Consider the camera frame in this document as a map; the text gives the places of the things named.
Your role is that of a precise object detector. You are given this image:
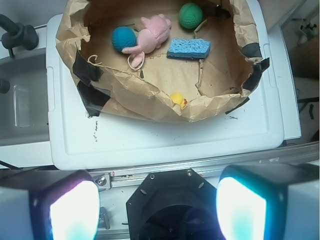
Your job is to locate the blue sponge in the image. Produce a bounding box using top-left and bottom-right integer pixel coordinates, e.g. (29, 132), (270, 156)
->
(166, 38), (211, 60)

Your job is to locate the yellow rubber duck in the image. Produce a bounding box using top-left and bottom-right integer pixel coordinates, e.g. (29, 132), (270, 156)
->
(169, 92), (188, 110)

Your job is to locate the clear plastic container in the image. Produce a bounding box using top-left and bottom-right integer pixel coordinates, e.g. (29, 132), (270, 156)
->
(0, 48), (49, 146)

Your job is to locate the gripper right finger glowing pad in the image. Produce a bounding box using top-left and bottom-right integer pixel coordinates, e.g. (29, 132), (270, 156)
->
(216, 163), (320, 240)

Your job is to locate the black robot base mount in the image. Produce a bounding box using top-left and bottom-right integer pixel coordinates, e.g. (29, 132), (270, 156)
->
(126, 168), (224, 240)

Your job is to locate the green foam ball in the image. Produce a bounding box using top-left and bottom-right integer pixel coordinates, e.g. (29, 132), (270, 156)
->
(179, 2), (203, 29)

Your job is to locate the white plastic bin lid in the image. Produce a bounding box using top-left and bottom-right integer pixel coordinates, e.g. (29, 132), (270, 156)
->
(46, 15), (285, 170)

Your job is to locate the brown paper bag tray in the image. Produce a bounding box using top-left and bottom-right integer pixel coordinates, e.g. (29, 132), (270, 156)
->
(56, 0), (269, 123)

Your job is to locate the blue foam ball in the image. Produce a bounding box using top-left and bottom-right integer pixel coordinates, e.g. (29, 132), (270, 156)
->
(111, 26), (137, 52)

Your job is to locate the pink plush bunny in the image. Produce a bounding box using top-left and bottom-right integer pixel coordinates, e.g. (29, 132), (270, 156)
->
(121, 13), (172, 71)

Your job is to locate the black clamp knob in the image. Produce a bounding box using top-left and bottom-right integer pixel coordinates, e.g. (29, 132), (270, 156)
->
(0, 14), (39, 59)

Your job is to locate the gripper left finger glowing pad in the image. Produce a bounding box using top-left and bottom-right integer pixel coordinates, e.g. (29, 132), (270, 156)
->
(0, 169), (100, 240)

